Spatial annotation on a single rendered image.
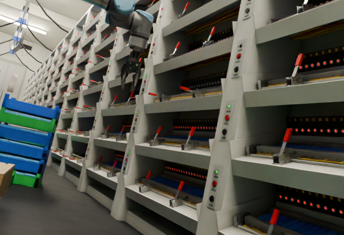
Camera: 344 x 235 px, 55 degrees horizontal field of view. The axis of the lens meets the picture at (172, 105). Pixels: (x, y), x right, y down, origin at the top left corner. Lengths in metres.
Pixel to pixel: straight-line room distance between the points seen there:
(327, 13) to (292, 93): 0.20
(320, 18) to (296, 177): 0.38
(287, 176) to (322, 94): 0.20
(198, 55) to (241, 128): 0.41
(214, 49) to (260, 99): 0.34
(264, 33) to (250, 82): 0.15
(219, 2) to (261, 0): 0.25
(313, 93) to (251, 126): 0.25
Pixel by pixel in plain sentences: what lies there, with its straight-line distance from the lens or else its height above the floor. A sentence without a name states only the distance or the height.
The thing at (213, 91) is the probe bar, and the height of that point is 0.57.
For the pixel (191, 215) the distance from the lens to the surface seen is 1.08.
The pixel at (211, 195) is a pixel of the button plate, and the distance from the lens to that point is 0.98.
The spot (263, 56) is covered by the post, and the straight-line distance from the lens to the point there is 1.04.
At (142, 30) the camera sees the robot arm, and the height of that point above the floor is 0.86.
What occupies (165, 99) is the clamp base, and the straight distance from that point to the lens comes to 1.42.
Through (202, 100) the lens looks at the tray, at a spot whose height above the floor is 0.53.
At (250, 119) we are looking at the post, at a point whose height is 0.47.
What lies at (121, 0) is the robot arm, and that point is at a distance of 1.42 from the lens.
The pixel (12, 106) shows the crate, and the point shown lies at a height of 0.41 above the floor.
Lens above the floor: 0.30
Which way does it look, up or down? 10 degrees up
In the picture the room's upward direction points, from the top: 12 degrees clockwise
